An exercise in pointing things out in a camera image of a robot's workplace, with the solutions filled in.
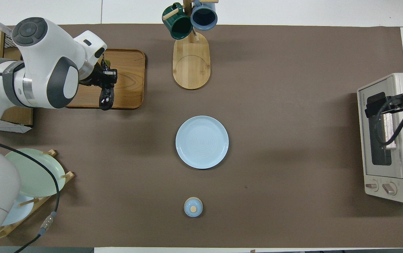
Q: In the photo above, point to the wooden mug tree stand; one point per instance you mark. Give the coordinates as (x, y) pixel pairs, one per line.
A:
(191, 66)

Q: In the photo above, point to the dark green mug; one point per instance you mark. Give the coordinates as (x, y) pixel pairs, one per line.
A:
(180, 26)

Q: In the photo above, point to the pale green plate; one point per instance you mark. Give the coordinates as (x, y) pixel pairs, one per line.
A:
(32, 175)

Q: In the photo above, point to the blue mug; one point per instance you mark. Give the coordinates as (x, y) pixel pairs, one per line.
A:
(204, 17)

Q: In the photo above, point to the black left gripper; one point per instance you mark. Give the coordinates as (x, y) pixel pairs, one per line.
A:
(92, 77)

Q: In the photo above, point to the glass oven door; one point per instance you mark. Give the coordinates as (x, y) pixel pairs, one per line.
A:
(380, 154)

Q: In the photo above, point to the brown table mat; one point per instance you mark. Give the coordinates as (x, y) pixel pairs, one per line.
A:
(257, 123)

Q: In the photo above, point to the wooden serving tray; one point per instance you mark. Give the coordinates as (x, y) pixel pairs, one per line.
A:
(127, 80)

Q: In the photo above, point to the silver oven knob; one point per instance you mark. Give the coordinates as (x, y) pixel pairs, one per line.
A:
(371, 186)
(389, 189)

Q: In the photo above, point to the wooden plate rack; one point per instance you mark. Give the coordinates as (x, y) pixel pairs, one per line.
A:
(43, 200)

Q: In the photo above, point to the light blue plate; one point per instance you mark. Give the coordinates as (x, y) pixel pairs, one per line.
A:
(202, 142)
(22, 211)

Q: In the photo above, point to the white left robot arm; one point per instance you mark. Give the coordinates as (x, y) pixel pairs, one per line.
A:
(43, 66)

